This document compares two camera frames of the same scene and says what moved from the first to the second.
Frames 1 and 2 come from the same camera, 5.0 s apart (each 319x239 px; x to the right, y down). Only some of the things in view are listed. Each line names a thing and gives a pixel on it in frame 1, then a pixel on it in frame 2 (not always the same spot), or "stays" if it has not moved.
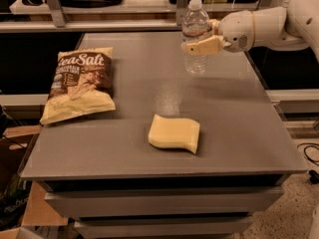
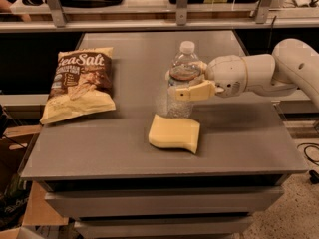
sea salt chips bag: (83, 84) stays
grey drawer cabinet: (246, 149) stays
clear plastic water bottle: (196, 26) -> (184, 70)
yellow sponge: (174, 132) stays
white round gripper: (236, 31) -> (226, 73)
